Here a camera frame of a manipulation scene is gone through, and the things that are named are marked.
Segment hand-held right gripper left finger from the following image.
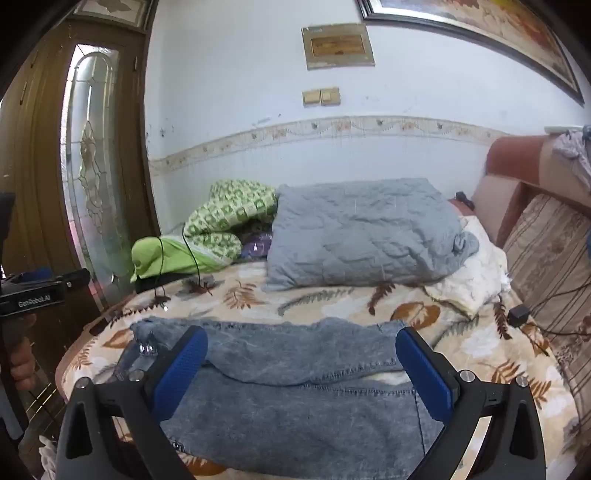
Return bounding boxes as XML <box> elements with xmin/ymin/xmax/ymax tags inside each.
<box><xmin>55</xmin><ymin>324</ymin><xmax>209</xmax><ymax>480</ymax></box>

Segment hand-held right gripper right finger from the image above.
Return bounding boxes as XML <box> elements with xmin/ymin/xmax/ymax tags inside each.
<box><xmin>395</xmin><ymin>327</ymin><xmax>546</xmax><ymax>480</ymax></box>

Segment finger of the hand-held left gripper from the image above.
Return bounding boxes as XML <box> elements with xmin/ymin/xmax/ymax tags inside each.
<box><xmin>48</xmin><ymin>268</ymin><xmax>92</xmax><ymax>291</ymax></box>

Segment grey denim pants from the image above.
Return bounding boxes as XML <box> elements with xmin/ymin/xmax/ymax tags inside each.
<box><xmin>111</xmin><ymin>316</ymin><xmax>451</xmax><ymax>478</ymax></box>

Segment person's left hand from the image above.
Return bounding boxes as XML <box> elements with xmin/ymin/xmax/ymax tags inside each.
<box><xmin>7</xmin><ymin>313</ymin><xmax>38</xmax><ymax>393</ymax></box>

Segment plain green cloth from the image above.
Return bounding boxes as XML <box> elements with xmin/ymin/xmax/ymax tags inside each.
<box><xmin>130</xmin><ymin>235</ymin><xmax>222</xmax><ymax>283</ymax></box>

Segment cream pillow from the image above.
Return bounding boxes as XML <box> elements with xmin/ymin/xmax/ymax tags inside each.
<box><xmin>425</xmin><ymin>215</ymin><xmax>509</xmax><ymax>317</ymax></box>

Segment leaf print blanket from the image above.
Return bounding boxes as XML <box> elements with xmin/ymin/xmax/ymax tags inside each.
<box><xmin>55</xmin><ymin>261</ymin><xmax>583</xmax><ymax>480</ymax></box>

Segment wooden door with glass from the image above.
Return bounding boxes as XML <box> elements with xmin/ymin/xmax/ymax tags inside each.
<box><xmin>0</xmin><ymin>18</ymin><xmax>160</xmax><ymax>416</ymax></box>

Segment purple plastic bag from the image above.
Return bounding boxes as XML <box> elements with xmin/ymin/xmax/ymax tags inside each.
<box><xmin>240</xmin><ymin>231</ymin><xmax>273</xmax><ymax>259</ymax></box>

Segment grey quilted blanket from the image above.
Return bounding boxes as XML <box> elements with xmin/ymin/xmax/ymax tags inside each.
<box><xmin>261</xmin><ymin>178</ymin><xmax>481</xmax><ymax>292</ymax></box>

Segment striped brown cushion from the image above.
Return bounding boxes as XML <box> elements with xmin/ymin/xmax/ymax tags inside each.
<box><xmin>501</xmin><ymin>193</ymin><xmax>591</xmax><ymax>430</ymax></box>

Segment green patterned quilt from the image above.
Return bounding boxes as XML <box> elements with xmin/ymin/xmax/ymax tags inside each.
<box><xmin>184</xmin><ymin>179</ymin><xmax>279</xmax><ymax>271</ymax></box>

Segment brown upholstered headboard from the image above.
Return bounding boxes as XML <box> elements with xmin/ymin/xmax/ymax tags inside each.
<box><xmin>471</xmin><ymin>134</ymin><xmax>591</xmax><ymax>250</ymax></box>

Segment crumpled grey cloth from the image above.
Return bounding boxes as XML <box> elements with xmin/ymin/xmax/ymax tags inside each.
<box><xmin>551</xmin><ymin>124</ymin><xmax>591</xmax><ymax>178</ymax></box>

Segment thin black cable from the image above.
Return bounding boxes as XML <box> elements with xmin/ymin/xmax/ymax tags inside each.
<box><xmin>154</xmin><ymin>222</ymin><xmax>215</xmax><ymax>301</ymax></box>

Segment black charger cable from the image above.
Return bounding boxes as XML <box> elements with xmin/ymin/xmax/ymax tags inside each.
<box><xmin>522</xmin><ymin>272</ymin><xmax>591</xmax><ymax>337</ymax></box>

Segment beige wall plaque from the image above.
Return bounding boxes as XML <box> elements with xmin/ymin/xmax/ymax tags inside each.
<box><xmin>302</xmin><ymin>24</ymin><xmax>375</xmax><ymax>71</ymax></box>

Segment framed wall painting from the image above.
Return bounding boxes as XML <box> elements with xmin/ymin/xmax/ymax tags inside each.
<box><xmin>355</xmin><ymin>0</ymin><xmax>585</xmax><ymax>107</ymax></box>

